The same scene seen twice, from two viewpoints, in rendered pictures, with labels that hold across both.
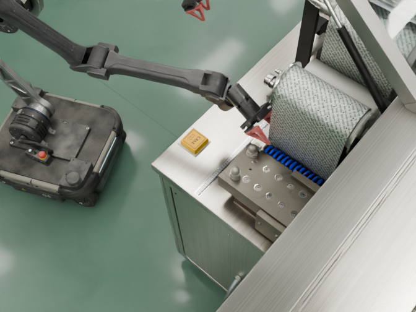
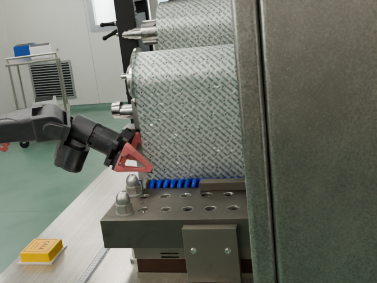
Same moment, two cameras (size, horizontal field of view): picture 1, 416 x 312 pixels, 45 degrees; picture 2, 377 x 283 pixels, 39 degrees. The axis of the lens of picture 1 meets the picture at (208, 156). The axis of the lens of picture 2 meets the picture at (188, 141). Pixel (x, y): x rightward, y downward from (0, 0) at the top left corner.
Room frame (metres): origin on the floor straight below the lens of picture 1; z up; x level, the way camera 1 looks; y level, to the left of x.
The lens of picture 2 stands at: (-0.16, 0.30, 1.44)
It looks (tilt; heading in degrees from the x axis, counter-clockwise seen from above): 16 degrees down; 329
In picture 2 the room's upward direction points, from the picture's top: 6 degrees counter-clockwise
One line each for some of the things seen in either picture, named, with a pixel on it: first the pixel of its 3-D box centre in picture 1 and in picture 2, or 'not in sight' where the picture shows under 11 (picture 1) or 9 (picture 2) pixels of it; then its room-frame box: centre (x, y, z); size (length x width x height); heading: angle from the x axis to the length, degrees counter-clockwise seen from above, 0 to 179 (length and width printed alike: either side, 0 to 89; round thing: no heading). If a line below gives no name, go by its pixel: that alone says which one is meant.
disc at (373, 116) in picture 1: (363, 132); not in sight; (0.72, -0.42, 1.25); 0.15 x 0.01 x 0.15; 136
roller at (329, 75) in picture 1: (341, 97); not in sight; (0.89, -0.41, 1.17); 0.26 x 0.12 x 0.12; 46
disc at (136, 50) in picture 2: (285, 84); (141, 80); (0.89, -0.23, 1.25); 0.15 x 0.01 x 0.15; 136
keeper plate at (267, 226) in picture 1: (270, 229); (211, 254); (0.58, -0.17, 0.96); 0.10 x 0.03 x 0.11; 46
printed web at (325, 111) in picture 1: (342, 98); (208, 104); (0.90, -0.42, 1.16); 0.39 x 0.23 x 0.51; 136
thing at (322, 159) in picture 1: (301, 147); (194, 144); (0.77, -0.28, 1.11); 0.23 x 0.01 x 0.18; 46
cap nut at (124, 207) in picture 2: (235, 171); (123, 201); (0.73, -0.08, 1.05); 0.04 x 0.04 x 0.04
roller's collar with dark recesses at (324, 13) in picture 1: (333, 10); (155, 32); (1.09, -0.39, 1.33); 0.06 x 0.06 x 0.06; 46
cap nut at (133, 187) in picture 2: (252, 149); (132, 183); (0.81, -0.14, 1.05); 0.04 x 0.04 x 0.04
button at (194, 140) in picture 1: (194, 140); (41, 250); (0.94, 0.04, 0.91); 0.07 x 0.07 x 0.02; 46
